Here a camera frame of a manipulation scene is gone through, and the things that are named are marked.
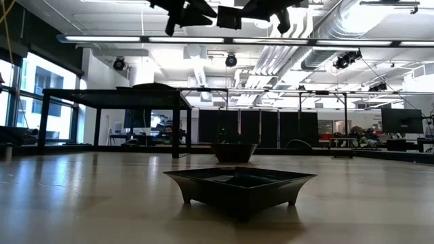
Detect black arched cable loop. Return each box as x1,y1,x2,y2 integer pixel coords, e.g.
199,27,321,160
285,138,313,150

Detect black aluminium extrusion frame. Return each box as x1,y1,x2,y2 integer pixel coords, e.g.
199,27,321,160
0,137,434,165

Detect black room divider panels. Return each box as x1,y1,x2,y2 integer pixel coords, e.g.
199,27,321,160
198,110,319,149

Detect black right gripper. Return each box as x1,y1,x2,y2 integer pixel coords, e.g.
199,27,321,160
241,0,306,34

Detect black small square mini plate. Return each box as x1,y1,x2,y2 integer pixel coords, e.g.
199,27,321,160
162,165,318,223
216,5,243,31

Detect black computer monitor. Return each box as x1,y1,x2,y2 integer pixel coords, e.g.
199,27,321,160
380,108,425,134

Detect black perforated metal shelf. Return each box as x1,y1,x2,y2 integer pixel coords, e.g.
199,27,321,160
37,88,193,159

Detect silver ventilation duct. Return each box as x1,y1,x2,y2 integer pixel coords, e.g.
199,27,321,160
301,0,434,70

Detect person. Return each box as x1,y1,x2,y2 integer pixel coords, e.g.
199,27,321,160
162,124,176,140
349,125,380,148

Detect yellow hanging cable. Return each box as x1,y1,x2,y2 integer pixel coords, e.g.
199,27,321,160
0,0,16,65

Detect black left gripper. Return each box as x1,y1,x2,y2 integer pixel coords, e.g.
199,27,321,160
148,0,218,37

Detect overhead LED light bar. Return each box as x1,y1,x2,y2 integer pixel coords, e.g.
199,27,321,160
56,33,434,49

